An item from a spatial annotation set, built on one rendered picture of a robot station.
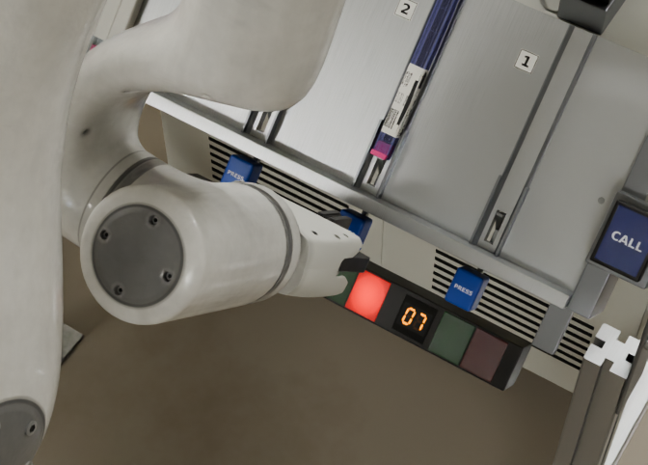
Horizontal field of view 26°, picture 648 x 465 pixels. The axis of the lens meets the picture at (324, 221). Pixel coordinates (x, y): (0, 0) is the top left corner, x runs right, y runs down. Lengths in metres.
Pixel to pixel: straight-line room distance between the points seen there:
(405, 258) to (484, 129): 0.67
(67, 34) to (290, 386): 1.32
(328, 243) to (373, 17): 0.25
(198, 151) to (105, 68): 1.07
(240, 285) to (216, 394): 1.01
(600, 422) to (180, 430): 0.76
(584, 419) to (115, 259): 0.56
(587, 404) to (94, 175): 0.53
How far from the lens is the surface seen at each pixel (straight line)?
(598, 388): 1.23
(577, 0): 1.43
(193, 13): 0.78
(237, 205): 0.88
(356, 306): 1.18
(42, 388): 0.66
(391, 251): 1.80
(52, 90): 0.62
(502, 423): 1.88
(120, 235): 0.84
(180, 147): 1.91
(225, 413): 1.87
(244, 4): 0.76
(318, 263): 0.98
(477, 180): 1.14
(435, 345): 1.16
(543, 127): 1.12
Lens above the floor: 1.64
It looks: 54 degrees down
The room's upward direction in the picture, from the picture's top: straight up
